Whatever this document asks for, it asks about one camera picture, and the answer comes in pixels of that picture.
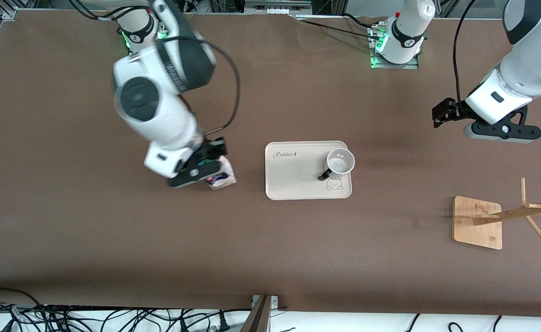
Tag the beige rabbit tray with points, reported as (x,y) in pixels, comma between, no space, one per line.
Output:
(298,184)

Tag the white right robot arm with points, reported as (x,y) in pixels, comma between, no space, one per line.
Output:
(150,106)

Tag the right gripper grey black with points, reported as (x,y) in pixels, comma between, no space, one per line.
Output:
(213,148)

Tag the grey metal post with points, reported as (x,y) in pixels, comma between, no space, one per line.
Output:
(258,318)

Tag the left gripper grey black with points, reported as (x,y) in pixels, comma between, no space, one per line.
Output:
(454,111)

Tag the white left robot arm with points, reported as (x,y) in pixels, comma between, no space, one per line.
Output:
(524,69)

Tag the blue white milk carton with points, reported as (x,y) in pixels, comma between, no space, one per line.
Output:
(224,177)

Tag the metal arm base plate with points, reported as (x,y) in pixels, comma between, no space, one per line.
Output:
(413,65)

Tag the wooden cup rack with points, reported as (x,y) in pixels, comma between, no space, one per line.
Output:
(475,226)

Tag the silver metal bracket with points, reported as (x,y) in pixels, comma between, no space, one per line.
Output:
(275,302)

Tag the grey power strip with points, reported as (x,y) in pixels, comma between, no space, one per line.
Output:
(277,9)

